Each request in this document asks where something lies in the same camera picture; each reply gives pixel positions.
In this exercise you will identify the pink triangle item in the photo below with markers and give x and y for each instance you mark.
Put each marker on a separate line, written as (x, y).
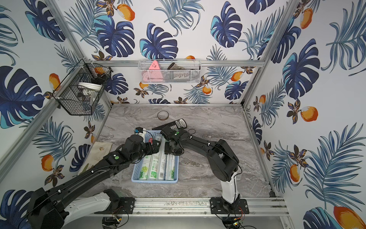
(153, 74)

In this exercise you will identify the plastic wrap roll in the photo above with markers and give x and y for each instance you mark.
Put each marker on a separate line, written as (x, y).
(162, 161)
(170, 167)
(152, 172)
(144, 168)

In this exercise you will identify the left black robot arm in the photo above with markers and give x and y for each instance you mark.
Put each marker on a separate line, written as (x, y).
(51, 209)

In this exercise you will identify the beige work glove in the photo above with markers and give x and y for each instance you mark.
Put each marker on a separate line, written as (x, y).
(96, 154)

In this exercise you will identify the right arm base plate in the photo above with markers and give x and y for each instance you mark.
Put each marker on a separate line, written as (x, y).
(219, 206)

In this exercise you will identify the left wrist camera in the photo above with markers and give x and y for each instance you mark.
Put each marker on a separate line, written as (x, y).
(140, 131)

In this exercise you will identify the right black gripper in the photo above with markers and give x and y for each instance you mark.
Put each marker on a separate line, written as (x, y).
(177, 152)

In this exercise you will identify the white mesh wall basket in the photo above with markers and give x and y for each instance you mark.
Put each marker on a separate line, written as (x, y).
(176, 71)

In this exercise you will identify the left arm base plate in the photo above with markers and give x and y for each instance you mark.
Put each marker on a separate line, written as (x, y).
(119, 206)

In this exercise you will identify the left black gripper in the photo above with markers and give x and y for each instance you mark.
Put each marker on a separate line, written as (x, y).
(153, 146)

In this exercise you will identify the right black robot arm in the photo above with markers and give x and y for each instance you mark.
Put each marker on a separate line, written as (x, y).
(221, 158)

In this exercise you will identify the light blue plastic basket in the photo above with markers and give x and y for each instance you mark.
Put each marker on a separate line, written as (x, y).
(149, 137)

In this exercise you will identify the aluminium front rail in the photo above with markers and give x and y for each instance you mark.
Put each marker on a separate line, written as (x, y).
(201, 207)

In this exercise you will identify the black wire wall basket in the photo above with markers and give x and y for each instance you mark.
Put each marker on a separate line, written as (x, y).
(79, 93)

